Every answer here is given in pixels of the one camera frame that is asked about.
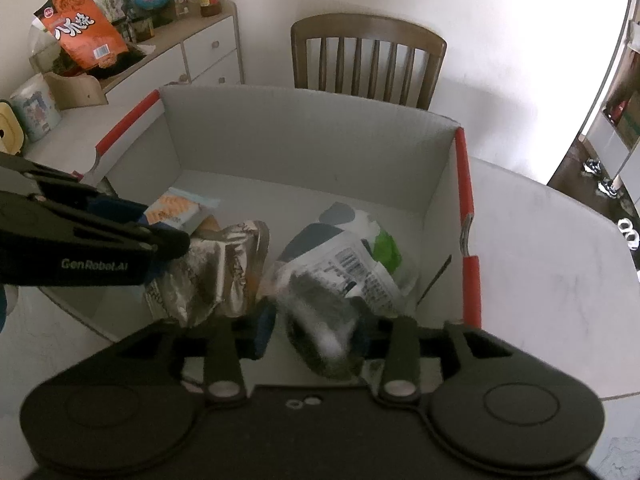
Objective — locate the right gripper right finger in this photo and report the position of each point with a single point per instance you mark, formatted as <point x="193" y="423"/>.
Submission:
<point x="390" y="353"/>

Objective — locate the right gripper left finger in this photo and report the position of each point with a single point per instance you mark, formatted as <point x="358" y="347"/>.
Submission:
<point x="228" y="342"/>

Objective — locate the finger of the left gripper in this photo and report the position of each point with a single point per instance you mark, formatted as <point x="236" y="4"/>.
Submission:
<point x="43" y="244"/>
<point x="46" y="185"/>

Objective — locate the silver triangular snack bag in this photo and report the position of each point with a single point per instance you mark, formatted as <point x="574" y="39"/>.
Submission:
<point x="218" y="277"/>

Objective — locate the clear dark snack packet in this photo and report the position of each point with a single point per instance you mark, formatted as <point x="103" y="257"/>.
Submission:
<point x="329" y="332"/>

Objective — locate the blue white snack packet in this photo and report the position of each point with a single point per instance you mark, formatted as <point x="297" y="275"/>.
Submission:
<point x="180" y="210"/>

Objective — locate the white orange grey snack bag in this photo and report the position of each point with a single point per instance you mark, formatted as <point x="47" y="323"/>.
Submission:
<point x="340" y="218"/>

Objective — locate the clear labelled snack bag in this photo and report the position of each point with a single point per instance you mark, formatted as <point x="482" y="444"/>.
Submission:
<point x="342" y="265"/>

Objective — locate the orange chip bag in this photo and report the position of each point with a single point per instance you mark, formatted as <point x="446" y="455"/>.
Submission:
<point x="83" y="32"/>

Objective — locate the red cardboard box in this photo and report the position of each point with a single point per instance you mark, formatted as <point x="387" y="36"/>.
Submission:
<point x="283" y="156"/>

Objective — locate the white side cabinet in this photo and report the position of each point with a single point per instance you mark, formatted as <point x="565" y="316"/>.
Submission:
<point x="195" y="50"/>

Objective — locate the wooden chair behind box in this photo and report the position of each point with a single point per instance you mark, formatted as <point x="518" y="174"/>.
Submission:
<point x="366" y="55"/>

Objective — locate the white wall cabinet unit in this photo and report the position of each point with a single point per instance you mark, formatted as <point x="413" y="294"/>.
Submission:
<point x="614" y="131"/>

